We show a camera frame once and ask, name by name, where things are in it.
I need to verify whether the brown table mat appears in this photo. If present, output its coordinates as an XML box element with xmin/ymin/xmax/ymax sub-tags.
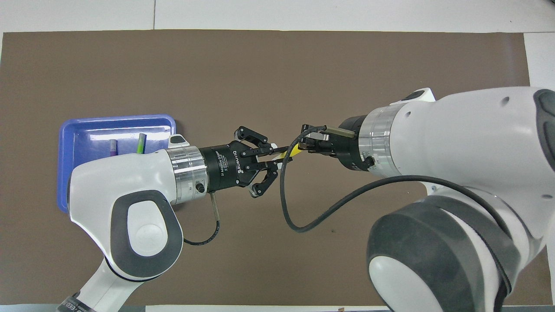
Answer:
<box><xmin>0</xmin><ymin>29</ymin><xmax>553</xmax><ymax>306</ymax></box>

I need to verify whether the yellow marker pen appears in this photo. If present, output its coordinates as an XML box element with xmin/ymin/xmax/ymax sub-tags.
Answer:
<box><xmin>277</xmin><ymin>146</ymin><xmax>300</xmax><ymax>162</ymax></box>

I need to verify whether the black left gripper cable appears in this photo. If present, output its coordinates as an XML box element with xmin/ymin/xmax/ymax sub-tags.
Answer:
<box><xmin>183</xmin><ymin>193</ymin><xmax>221</xmax><ymax>245</ymax></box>

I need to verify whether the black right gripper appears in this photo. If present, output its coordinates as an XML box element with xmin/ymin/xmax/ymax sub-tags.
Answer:
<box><xmin>300</xmin><ymin>114</ymin><xmax>370</xmax><ymax>173</ymax></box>

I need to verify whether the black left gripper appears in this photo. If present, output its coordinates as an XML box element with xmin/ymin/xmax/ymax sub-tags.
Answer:
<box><xmin>199</xmin><ymin>126</ymin><xmax>287</xmax><ymax>199</ymax></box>

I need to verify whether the blue plastic tray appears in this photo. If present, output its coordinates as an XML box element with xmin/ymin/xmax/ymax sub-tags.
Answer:
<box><xmin>58</xmin><ymin>114</ymin><xmax>177</xmax><ymax>213</ymax></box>

